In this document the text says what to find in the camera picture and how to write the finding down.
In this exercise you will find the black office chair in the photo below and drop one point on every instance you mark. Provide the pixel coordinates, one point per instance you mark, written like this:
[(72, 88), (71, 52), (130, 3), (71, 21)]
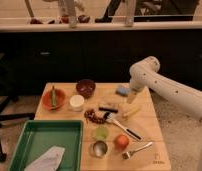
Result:
[(11, 95)]

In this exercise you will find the orange bowl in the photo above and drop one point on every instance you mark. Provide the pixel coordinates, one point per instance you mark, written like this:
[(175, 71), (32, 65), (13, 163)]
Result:
[(47, 100)]

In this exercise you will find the dark red bowl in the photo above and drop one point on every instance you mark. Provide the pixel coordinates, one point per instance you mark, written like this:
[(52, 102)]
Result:
[(85, 87)]

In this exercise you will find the red chili peppers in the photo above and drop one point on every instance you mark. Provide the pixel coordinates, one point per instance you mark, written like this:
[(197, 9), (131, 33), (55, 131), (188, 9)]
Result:
[(91, 116)]

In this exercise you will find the blue grey sponge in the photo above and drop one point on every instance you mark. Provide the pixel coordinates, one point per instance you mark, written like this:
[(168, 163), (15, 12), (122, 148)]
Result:
[(122, 90)]

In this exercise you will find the green stick in bowl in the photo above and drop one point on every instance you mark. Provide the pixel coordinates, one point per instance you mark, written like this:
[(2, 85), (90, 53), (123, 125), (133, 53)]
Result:
[(53, 96)]

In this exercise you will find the black rectangular block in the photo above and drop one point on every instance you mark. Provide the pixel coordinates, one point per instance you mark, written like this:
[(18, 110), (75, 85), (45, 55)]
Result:
[(108, 109)]

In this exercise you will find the orange fruit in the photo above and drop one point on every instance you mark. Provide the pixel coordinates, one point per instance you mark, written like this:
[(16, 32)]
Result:
[(121, 142)]

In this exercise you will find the black handled brush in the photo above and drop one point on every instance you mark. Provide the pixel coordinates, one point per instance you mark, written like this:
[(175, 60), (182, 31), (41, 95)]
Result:
[(110, 118)]

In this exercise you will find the grey cloth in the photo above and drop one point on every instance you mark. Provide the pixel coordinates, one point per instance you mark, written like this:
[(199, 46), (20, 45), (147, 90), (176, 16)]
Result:
[(48, 161)]

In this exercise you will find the metal measuring cup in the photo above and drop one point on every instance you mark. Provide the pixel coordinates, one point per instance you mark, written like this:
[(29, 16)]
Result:
[(99, 149)]

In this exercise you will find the green plastic cup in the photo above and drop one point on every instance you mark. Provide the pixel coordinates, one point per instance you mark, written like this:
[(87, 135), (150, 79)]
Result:
[(101, 133)]

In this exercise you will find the silver fork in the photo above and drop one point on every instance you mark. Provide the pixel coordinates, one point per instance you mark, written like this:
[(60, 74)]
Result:
[(129, 154)]

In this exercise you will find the green plastic tray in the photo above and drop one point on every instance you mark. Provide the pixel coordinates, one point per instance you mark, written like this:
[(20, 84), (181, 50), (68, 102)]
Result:
[(40, 135)]

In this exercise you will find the white cup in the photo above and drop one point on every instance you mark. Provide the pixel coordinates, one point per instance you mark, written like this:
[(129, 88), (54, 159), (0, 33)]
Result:
[(76, 102)]

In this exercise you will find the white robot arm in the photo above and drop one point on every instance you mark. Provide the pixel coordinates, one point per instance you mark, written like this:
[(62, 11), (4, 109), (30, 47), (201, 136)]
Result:
[(145, 73)]

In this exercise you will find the wooden cutting board table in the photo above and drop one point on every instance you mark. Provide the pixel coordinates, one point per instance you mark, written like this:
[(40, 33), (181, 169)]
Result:
[(144, 122)]

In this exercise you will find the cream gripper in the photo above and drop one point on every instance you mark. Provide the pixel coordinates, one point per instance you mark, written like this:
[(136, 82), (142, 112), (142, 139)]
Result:
[(131, 96)]

